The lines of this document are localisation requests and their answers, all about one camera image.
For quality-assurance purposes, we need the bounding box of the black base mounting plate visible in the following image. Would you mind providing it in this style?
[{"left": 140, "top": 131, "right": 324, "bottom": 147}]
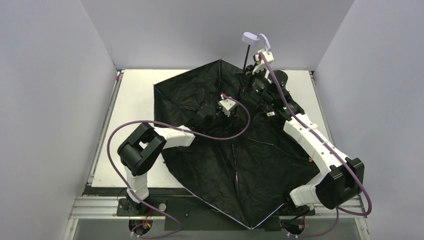
[{"left": 83, "top": 186, "right": 334, "bottom": 234}]

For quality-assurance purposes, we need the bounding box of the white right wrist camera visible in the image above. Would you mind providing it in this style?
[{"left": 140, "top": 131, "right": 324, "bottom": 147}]
[{"left": 252, "top": 49, "right": 274, "bottom": 75}]

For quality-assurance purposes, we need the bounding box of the lavender umbrella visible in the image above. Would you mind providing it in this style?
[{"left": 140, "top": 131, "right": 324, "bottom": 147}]
[{"left": 152, "top": 31, "right": 322, "bottom": 231}]

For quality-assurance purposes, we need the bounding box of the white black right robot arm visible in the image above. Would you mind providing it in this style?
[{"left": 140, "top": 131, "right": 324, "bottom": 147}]
[{"left": 235, "top": 65, "right": 365, "bottom": 210}]

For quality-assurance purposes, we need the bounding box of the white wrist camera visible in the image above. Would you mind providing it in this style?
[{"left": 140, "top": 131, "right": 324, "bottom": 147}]
[
  {"left": 218, "top": 93, "right": 238, "bottom": 118},
  {"left": 252, "top": 49, "right": 274, "bottom": 75}
]

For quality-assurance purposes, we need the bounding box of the aluminium front mounting rail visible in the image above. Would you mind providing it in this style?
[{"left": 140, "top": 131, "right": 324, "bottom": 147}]
[{"left": 67, "top": 194, "right": 368, "bottom": 220}]

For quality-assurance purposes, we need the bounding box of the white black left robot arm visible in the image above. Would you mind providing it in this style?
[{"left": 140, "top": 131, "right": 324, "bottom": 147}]
[{"left": 117, "top": 105, "right": 215, "bottom": 215}]

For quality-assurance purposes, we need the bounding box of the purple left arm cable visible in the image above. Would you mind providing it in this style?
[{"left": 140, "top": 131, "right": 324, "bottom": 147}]
[{"left": 106, "top": 95, "right": 252, "bottom": 240}]

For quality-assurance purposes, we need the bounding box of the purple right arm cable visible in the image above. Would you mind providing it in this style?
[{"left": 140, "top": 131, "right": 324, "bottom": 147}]
[{"left": 258, "top": 52, "right": 373, "bottom": 239}]

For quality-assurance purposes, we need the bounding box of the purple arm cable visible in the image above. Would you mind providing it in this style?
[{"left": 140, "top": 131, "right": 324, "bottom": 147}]
[
  {"left": 258, "top": 52, "right": 373, "bottom": 239},
  {"left": 106, "top": 95, "right": 252, "bottom": 240}
]

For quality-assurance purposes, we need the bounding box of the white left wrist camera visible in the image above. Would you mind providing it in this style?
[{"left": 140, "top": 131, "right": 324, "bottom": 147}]
[{"left": 218, "top": 93, "right": 238, "bottom": 118}]

